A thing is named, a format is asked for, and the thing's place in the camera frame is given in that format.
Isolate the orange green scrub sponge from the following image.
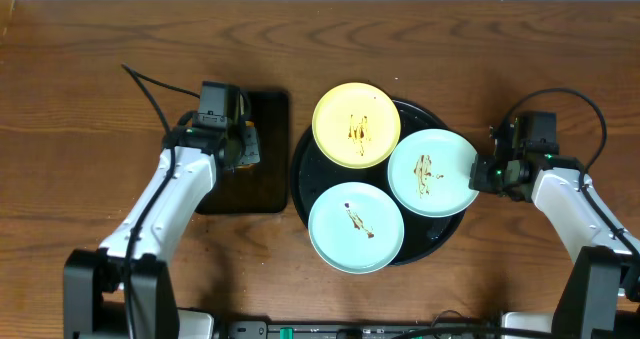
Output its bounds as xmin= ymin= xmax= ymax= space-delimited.
xmin=237 ymin=121 xmax=261 ymax=168

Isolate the light green plate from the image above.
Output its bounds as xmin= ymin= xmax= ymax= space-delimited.
xmin=387 ymin=129 xmax=479 ymax=218

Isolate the yellow plate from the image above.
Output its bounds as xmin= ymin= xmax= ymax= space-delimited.
xmin=311 ymin=82 xmax=401 ymax=169

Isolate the light blue plate front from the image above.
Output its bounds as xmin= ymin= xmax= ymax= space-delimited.
xmin=308 ymin=182 xmax=405 ymax=274

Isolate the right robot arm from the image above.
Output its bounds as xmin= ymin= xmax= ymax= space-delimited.
xmin=469 ymin=153 xmax=639 ymax=338

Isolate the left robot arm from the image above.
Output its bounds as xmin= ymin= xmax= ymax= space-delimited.
xmin=63 ymin=126 xmax=235 ymax=338

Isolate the black rectangular water tray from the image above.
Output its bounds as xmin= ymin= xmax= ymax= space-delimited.
xmin=196 ymin=91 xmax=290 ymax=215

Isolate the black round tray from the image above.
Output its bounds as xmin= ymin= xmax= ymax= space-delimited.
xmin=290 ymin=97 xmax=465 ymax=266

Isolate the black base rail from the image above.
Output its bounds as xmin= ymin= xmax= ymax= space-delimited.
xmin=212 ymin=320 xmax=476 ymax=339

